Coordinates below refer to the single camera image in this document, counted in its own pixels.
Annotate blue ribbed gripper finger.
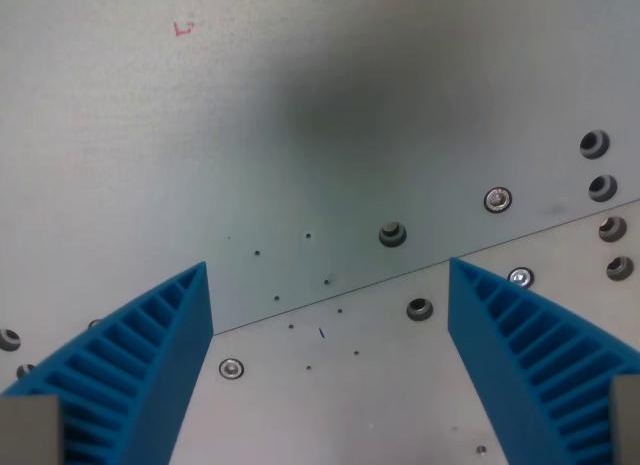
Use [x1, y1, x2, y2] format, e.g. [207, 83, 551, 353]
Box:
[447, 257, 640, 465]
[0, 261, 215, 465]

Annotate silver socket head screw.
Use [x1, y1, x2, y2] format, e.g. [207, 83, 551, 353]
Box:
[483, 186, 514, 214]
[218, 357, 246, 381]
[507, 266, 535, 289]

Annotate grey round dowel pin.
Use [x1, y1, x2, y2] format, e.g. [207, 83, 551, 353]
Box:
[378, 221, 408, 248]

